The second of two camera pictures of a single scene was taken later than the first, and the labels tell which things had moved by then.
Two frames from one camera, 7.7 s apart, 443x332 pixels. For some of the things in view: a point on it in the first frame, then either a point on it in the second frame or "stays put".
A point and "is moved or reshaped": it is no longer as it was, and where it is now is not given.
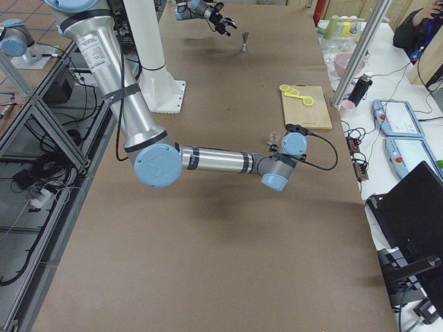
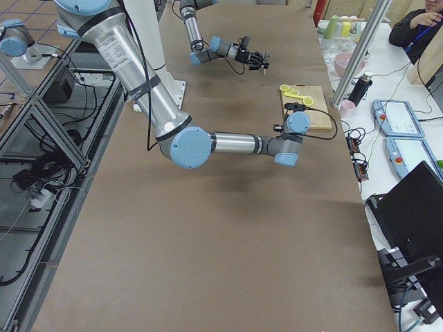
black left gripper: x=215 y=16 → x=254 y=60
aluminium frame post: x=360 y=53 stays put
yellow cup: x=346 y=28 stays put
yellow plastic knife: x=293 y=95 stays put
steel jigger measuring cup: x=244 y=35 is moved or reshaped
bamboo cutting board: x=315 y=117 stays put
